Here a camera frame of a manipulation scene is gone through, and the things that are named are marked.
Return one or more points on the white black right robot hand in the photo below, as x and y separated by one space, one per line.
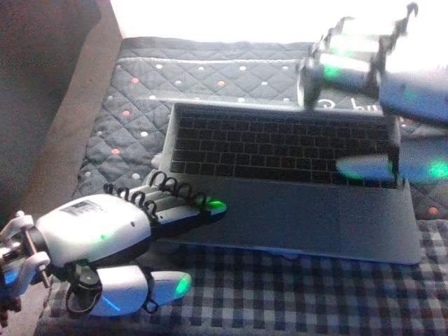
413 98

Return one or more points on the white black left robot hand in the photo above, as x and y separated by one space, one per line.
94 231

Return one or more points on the silver laptop with black keyboard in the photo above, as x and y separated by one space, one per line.
297 217

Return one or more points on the grey checked quilt with dots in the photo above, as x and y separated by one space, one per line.
245 301

